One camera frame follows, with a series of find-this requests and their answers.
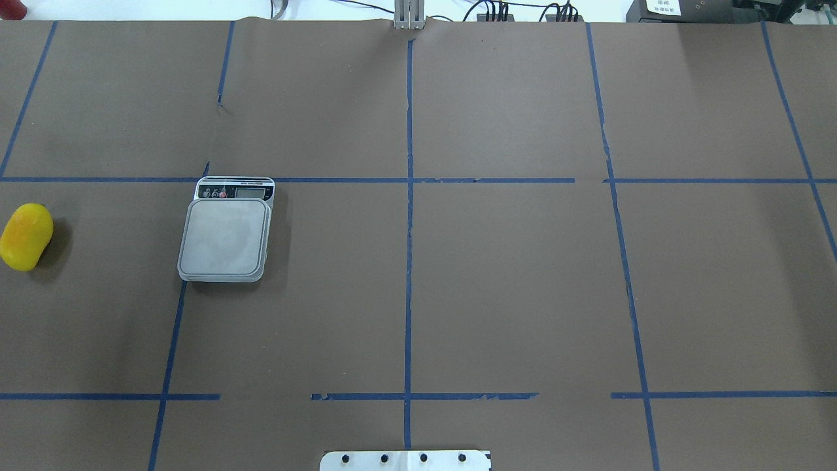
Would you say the brown paper table cover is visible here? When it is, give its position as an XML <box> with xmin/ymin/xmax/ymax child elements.
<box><xmin>2</xmin><ymin>18</ymin><xmax>835</xmax><ymax>470</ymax></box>

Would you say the aluminium frame post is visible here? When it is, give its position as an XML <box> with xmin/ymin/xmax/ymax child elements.
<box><xmin>394</xmin><ymin>0</ymin><xmax>426</xmax><ymax>30</ymax></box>

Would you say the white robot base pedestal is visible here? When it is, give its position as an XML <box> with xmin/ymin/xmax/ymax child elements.
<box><xmin>319</xmin><ymin>449</ymin><xmax>492</xmax><ymax>470</ymax></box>

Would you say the right orange connector board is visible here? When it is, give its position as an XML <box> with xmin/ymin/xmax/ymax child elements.
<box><xmin>539</xmin><ymin>1</ymin><xmax>583</xmax><ymax>23</ymax></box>

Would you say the left orange connector board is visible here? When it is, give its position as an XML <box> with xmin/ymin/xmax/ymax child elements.
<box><xmin>468</xmin><ymin>1</ymin><xmax>514</xmax><ymax>23</ymax></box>

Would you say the black box with label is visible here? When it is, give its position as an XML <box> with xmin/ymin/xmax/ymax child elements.
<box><xmin>625</xmin><ymin>1</ymin><xmax>762</xmax><ymax>24</ymax></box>

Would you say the yellow mango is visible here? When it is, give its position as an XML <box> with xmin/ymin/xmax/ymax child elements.
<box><xmin>1</xmin><ymin>203</ymin><xmax>54</xmax><ymax>272</ymax></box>

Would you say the silver digital kitchen scale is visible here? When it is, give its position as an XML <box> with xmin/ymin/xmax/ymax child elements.
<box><xmin>177</xmin><ymin>176</ymin><xmax>275</xmax><ymax>283</ymax></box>

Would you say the orange connector board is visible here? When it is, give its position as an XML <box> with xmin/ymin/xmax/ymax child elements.
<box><xmin>539</xmin><ymin>1</ymin><xmax>583</xmax><ymax>23</ymax></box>
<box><xmin>468</xmin><ymin>1</ymin><xmax>514</xmax><ymax>23</ymax></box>

